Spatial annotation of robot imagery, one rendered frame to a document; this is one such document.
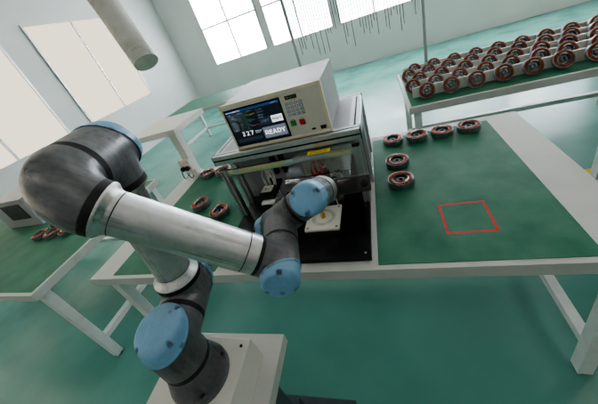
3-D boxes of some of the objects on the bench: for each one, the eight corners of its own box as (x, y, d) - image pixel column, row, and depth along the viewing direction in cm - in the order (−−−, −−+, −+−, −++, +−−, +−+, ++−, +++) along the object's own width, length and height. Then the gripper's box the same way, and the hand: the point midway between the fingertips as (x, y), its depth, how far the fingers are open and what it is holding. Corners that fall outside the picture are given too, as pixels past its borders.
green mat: (607, 255, 75) (608, 255, 75) (378, 265, 95) (378, 264, 95) (486, 120, 150) (486, 119, 150) (372, 141, 170) (372, 141, 170)
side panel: (374, 181, 135) (362, 122, 119) (367, 182, 136) (355, 123, 120) (373, 154, 157) (362, 100, 141) (367, 155, 158) (357, 101, 142)
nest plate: (339, 230, 112) (339, 227, 111) (304, 232, 117) (303, 230, 116) (342, 206, 124) (341, 204, 123) (311, 209, 129) (310, 207, 128)
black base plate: (372, 261, 97) (371, 256, 96) (221, 267, 118) (218, 263, 117) (370, 183, 135) (369, 180, 134) (255, 199, 156) (254, 196, 155)
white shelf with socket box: (209, 191, 181) (173, 129, 158) (165, 198, 193) (125, 141, 170) (230, 164, 209) (201, 108, 186) (191, 171, 221) (159, 119, 198)
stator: (233, 206, 155) (230, 202, 154) (223, 221, 147) (221, 215, 145) (218, 207, 160) (215, 203, 158) (207, 221, 152) (205, 216, 150)
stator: (384, 189, 128) (383, 181, 126) (394, 175, 134) (393, 168, 132) (408, 192, 120) (408, 186, 119) (417, 178, 127) (417, 172, 125)
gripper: (301, 175, 72) (320, 171, 92) (307, 209, 72) (325, 197, 92) (333, 170, 69) (346, 166, 89) (339, 206, 69) (351, 194, 89)
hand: (343, 181), depth 88 cm, fingers closed
